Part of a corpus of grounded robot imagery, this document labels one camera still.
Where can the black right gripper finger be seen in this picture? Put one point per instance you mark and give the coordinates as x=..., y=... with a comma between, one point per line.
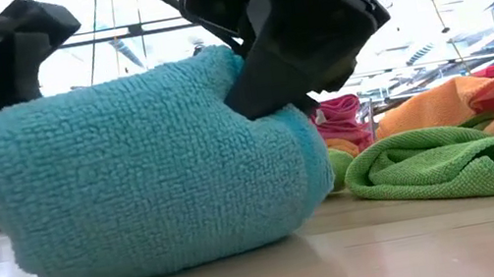
x=269, y=90

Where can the orange microfiber towel with label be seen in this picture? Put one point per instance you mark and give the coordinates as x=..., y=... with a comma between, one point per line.
x=342, y=145

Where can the small green microfiber towel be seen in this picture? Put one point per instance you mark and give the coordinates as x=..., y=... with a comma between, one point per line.
x=341, y=166

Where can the blue microfiber towel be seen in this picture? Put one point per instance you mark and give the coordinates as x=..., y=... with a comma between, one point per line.
x=134, y=176

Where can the large green microfiber towel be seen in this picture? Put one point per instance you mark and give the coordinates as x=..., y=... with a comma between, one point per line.
x=430, y=166

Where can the red rounded background object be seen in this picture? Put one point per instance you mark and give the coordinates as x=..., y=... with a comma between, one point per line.
x=490, y=70

